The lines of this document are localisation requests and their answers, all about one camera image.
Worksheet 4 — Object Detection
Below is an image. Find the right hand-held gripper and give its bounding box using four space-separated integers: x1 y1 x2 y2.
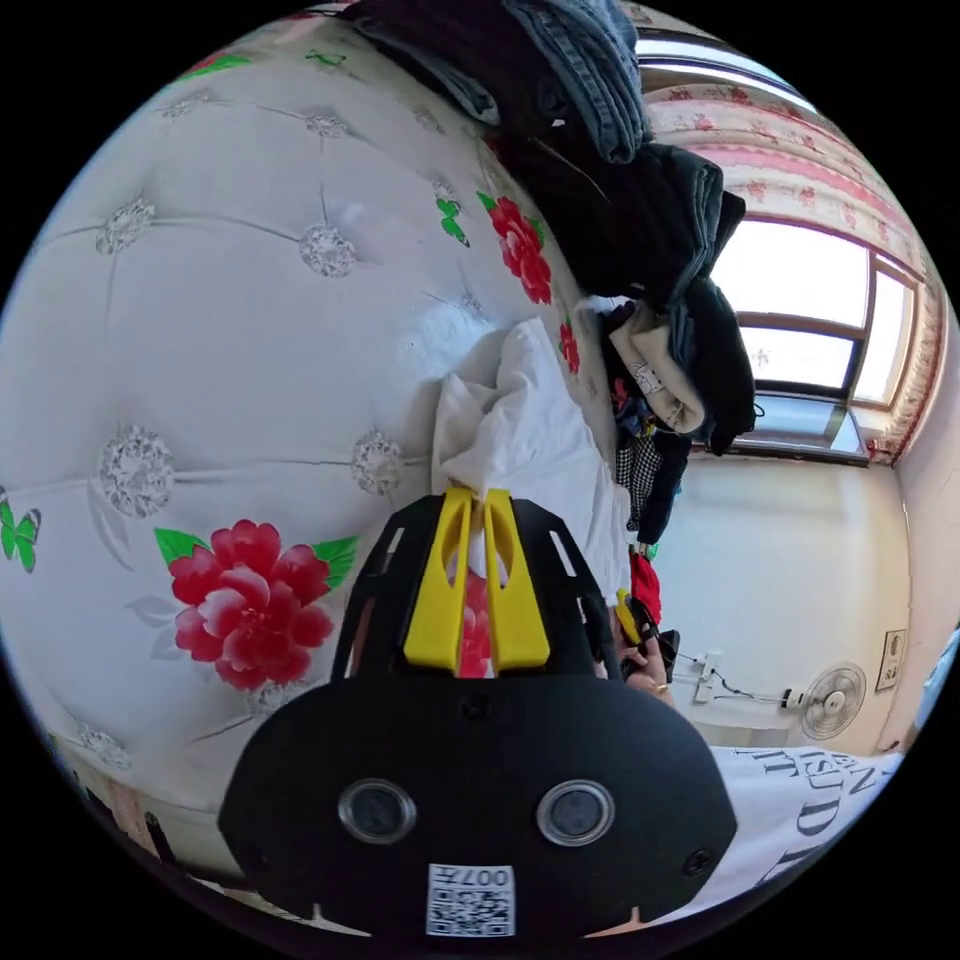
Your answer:
614 587 682 682

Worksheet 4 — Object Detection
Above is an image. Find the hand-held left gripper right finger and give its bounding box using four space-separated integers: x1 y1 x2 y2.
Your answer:
483 487 550 673

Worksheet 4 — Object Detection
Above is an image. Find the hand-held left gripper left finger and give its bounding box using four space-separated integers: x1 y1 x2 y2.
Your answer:
402 487 475 670

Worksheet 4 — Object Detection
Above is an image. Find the white short sleeve shirt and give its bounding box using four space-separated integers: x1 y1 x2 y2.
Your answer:
430 317 633 603

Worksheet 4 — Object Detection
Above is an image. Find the person's right hand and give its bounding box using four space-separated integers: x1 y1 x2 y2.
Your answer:
622 649 678 700

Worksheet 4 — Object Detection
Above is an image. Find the white fan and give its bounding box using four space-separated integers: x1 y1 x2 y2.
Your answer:
797 662 869 744

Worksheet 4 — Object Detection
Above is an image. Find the person's body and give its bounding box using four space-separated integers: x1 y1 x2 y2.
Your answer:
658 744 910 933

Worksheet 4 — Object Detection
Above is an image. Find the bed with flower printed sheet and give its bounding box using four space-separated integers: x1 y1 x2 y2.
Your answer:
0 28 625 890

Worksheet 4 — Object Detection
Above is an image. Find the window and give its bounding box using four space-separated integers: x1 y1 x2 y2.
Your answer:
706 215 925 410

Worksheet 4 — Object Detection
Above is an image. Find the pile of clothes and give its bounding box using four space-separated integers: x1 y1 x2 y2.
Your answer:
335 0 760 625

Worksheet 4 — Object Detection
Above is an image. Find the pink flowered curtain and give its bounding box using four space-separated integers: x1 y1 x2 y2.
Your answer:
643 80 948 468

